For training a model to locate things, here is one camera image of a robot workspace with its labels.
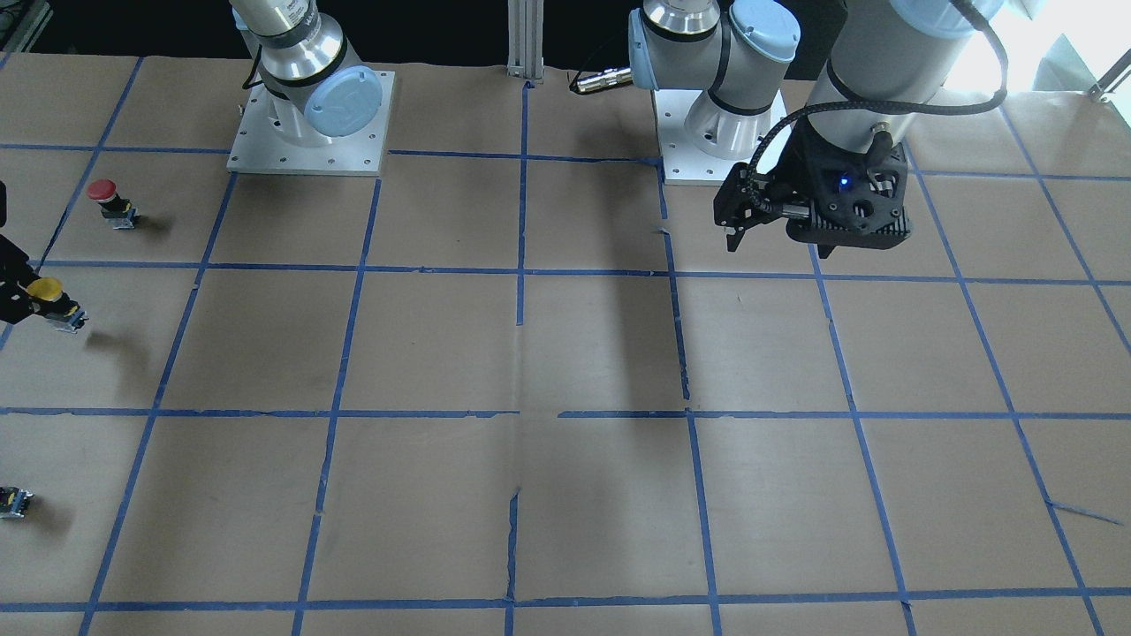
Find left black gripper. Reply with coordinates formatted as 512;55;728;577
713;163;815;253

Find aluminium frame post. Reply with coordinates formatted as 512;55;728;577
506;0;544;84

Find yellow push button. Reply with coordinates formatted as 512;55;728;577
26;276;88;334

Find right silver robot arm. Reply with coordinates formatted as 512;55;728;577
1;1;395;333

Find black braided cable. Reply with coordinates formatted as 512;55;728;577
740;0;1010;213

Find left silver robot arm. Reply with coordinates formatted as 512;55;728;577
627;1;1009;257

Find red push button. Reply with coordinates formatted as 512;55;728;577
86;178;138;231

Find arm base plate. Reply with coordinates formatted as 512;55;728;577
226;70;397;177
653;91;786;186

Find black button base block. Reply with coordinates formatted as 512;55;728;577
1;485;35;519

